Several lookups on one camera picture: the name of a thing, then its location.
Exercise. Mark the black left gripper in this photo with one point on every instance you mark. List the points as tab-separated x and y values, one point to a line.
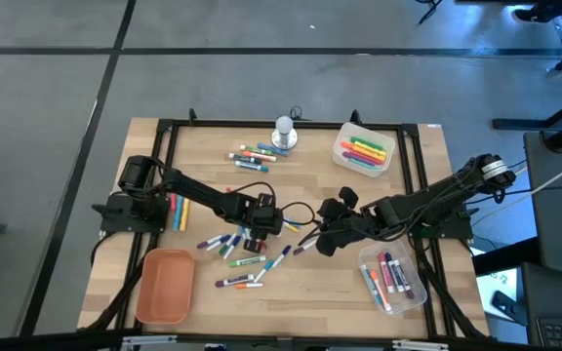
261	222

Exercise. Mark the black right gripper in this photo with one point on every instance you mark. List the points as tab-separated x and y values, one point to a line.
344	222

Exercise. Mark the red cap fine marker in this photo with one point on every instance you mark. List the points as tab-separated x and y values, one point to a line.
261	242

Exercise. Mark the light blue cap fine marker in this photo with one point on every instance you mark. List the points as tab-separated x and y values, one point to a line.
264	271
246	234
294	222

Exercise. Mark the green cap dry-erase marker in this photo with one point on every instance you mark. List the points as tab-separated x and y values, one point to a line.
247	261

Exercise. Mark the teal highlighter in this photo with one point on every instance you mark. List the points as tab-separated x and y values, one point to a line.
361	164

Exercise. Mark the dark green marker white cap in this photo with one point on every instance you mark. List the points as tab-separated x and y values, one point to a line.
245	158

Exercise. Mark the orange marker white cap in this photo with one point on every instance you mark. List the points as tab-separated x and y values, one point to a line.
260	156

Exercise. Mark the purple highlighter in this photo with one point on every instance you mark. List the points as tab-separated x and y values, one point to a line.
351	156

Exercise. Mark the blue marker white cap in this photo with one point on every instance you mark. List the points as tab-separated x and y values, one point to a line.
370	282
252	167

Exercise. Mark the pink highlighter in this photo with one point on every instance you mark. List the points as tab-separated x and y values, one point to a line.
364	157

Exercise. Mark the red cap dry-erase marker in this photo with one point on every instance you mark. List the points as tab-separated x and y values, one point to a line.
386	273

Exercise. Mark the blue highlighter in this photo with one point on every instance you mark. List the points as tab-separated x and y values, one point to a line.
178	213
272	149

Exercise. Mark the blue cap dry-erase marker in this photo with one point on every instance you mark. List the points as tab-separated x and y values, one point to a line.
394	274

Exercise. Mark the yellow highlighter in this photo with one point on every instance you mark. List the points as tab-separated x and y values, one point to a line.
371	150
185	214

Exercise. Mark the green highlighter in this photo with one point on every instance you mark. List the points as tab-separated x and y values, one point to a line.
366	143

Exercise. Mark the orange cap dry-erase marker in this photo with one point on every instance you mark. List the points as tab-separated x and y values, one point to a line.
381	293

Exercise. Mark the dark dry-erase marker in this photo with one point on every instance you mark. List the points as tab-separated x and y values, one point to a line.
404	280

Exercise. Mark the red highlighter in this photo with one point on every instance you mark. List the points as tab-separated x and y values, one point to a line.
173	204

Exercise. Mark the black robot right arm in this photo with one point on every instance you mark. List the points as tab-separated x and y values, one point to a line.
432	200

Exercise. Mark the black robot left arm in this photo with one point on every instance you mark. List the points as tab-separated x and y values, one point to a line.
198	190

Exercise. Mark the yellow cap fine marker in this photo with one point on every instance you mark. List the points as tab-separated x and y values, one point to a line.
292	227

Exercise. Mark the green cap fine marker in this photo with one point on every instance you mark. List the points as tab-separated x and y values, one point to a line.
226	245

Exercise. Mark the purple cap fine marker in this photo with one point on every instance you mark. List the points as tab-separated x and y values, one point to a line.
303	248

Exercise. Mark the small blue object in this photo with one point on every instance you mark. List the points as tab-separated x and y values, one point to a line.
209	242

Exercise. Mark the purple cap dry-erase marker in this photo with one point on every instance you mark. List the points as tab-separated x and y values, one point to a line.
234	280

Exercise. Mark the orange cap fine marker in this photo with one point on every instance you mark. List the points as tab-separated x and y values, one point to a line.
249	285

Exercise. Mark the translucent plastic container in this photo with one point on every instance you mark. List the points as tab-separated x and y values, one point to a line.
415	297
386	168

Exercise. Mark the white bulb chrome lamp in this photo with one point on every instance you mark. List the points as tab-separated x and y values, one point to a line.
284	124

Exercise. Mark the orange plastic bin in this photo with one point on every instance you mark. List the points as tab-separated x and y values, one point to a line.
164	287

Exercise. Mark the black handheld device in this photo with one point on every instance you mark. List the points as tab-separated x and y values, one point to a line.
508	304

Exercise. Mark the black desk leg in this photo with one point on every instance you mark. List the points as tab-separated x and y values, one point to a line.
520	123

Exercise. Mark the dark grey desk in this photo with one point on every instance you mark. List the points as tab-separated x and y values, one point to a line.
559	219

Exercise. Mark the person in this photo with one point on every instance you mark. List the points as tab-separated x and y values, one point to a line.
530	14

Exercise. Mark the black frame clamp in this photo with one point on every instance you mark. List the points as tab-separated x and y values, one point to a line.
191	116
355	116

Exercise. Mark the silver aluminium bracket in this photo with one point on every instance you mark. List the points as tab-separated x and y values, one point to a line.
420	344
149	339

